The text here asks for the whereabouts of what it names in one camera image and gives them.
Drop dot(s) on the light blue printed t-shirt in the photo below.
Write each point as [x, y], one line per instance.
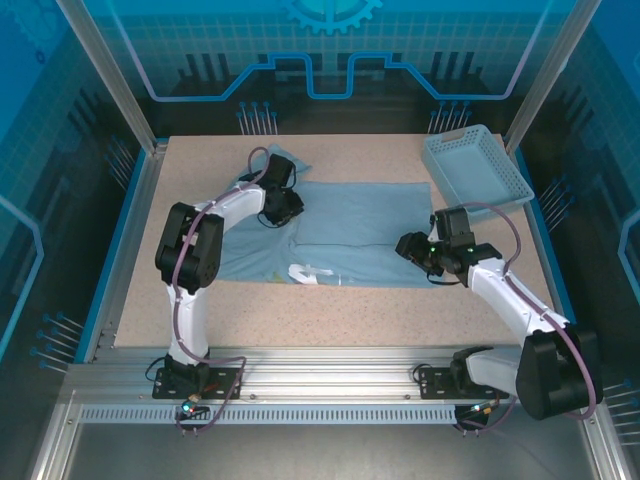
[350, 215]

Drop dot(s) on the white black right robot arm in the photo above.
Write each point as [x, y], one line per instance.
[500, 295]

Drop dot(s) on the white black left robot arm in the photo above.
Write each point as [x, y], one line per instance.
[192, 250]

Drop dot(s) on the light blue plastic basket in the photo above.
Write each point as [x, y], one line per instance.
[475, 170]

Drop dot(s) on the blue grid print side panel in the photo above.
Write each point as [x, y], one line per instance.
[40, 150]
[600, 150]

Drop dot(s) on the blue gear print backdrop panel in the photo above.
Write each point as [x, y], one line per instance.
[200, 30]

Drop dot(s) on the metal lower tray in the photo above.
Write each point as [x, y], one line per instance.
[320, 455]

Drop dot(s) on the table side rail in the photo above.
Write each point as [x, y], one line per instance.
[131, 235]
[539, 240]

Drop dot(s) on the aluminium front rail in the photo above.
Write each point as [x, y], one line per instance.
[325, 370]

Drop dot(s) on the aluminium frame post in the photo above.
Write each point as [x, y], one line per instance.
[115, 75]
[547, 75]

